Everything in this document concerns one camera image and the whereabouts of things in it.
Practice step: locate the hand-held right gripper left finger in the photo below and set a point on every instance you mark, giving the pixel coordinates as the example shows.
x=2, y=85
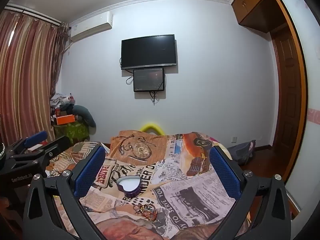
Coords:
x=90, y=172

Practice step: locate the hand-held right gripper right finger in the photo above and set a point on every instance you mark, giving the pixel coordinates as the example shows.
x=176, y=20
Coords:
x=225, y=172

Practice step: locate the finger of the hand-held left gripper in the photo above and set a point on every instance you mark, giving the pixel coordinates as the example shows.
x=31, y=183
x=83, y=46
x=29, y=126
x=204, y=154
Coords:
x=35, y=138
x=56, y=146

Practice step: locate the purple heart-shaped tin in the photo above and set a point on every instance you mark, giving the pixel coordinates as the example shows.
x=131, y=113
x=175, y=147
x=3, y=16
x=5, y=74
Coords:
x=130, y=191

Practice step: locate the pile of mixed jewelry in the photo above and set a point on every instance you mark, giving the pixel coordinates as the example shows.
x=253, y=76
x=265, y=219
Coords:
x=146, y=212

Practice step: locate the green patterned bag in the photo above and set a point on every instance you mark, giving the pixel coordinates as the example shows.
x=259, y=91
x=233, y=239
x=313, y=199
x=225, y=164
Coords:
x=75, y=131

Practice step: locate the dark bag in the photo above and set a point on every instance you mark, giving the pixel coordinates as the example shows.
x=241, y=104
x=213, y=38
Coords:
x=241, y=152

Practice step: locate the orange box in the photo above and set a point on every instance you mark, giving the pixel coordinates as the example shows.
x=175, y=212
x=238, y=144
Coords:
x=65, y=119

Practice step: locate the heap of household clutter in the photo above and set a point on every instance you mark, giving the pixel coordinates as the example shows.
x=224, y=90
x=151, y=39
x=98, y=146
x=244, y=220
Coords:
x=61, y=103

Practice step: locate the grey cushion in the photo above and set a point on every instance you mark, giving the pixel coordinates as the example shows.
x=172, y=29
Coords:
x=86, y=115

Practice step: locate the printed blanket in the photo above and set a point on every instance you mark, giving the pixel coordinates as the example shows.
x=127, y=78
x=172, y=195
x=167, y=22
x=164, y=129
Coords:
x=170, y=165

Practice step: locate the striped brown curtain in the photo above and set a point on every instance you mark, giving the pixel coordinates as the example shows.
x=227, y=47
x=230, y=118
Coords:
x=25, y=80

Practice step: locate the brown wooden door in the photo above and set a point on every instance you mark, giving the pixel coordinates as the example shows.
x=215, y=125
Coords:
x=287, y=92

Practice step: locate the wooden overhead cabinet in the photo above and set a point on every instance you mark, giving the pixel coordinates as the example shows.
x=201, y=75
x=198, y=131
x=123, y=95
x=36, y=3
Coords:
x=252, y=7

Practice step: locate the small black wall monitor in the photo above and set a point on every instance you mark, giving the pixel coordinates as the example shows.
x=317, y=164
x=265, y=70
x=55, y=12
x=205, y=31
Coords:
x=148, y=79

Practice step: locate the curtain rail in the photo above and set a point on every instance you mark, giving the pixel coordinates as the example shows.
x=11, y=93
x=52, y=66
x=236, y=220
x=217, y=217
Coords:
x=37, y=13

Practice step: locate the white wall air conditioner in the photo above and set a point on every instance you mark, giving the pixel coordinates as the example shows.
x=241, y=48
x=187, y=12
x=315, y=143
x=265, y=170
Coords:
x=91, y=26

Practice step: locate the black wall television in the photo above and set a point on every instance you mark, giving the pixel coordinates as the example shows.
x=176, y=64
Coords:
x=149, y=51

